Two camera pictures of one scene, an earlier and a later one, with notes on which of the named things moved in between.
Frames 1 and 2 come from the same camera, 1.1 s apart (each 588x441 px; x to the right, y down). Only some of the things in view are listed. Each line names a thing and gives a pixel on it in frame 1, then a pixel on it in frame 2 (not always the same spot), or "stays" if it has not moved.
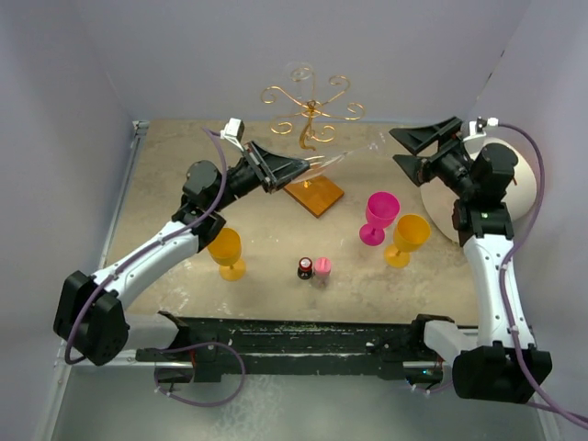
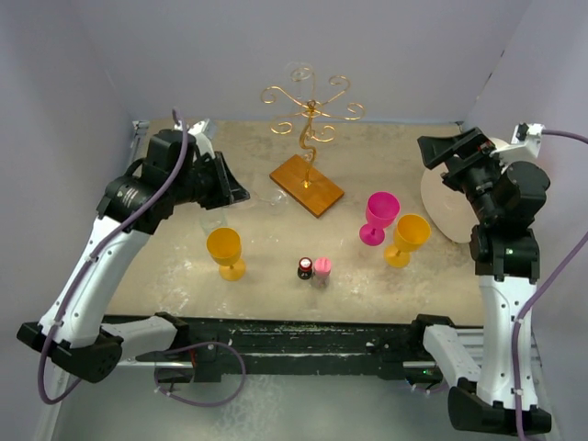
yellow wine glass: (225, 251) stays
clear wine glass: (319, 163) to (274, 197)
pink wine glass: (381, 209) stays
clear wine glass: (303, 76) stays
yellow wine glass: (411, 231) stays
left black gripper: (273, 169) to (228, 189)
